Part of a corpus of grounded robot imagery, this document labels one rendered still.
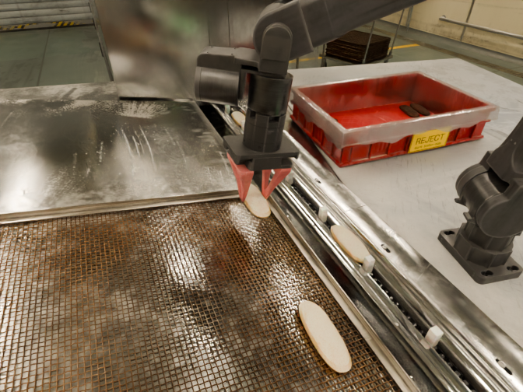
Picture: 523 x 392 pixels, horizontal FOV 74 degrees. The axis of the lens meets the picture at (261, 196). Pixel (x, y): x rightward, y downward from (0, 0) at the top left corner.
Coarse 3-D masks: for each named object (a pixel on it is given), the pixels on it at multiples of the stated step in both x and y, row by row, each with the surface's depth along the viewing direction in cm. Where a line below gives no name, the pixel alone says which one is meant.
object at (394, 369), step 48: (0, 240) 47; (48, 240) 48; (144, 240) 51; (48, 288) 42; (336, 288) 48; (48, 336) 37; (96, 336) 37; (144, 336) 38; (0, 384) 32; (144, 384) 34; (192, 384) 35
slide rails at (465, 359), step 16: (224, 112) 106; (240, 128) 97; (304, 208) 69; (320, 224) 65; (336, 224) 65; (384, 272) 56; (400, 288) 54; (384, 304) 51; (416, 304) 51; (400, 320) 49; (432, 320) 49; (416, 336) 47; (448, 336) 47; (432, 352) 45; (464, 352) 45; (448, 368) 44; (464, 368) 44; (480, 368) 44; (464, 384) 42; (480, 384) 42; (496, 384) 42
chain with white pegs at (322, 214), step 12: (228, 108) 107; (288, 180) 77; (300, 192) 75; (324, 216) 67; (360, 264) 59; (372, 264) 56; (372, 276) 57; (384, 288) 55; (396, 300) 53; (408, 312) 51; (432, 336) 46; (444, 360) 46; (456, 372) 44; (468, 384) 43
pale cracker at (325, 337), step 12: (300, 312) 44; (312, 312) 44; (324, 312) 44; (312, 324) 42; (324, 324) 42; (312, 336) 41; (324, 336) 41; (336, 336) 41; (324, 348) 40; (336, 348) 40; (324, 360) 39; (336, 360) 39; (348, 360) 39
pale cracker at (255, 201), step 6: (252, 186) 59; (252, 192) 57; (258, 192) 58; (246, 198) 56; (252, 198) 56; (258, 198) 56; (264, 198) 56; (246, 204) 55; (252, 204) 54; (258, 204) 55; (264, 204) 55; (252, 210) 54; (258, 210) 54; (264, 210) 54; (270, 210) 55; (258, 216) 53; (264, 216) 53
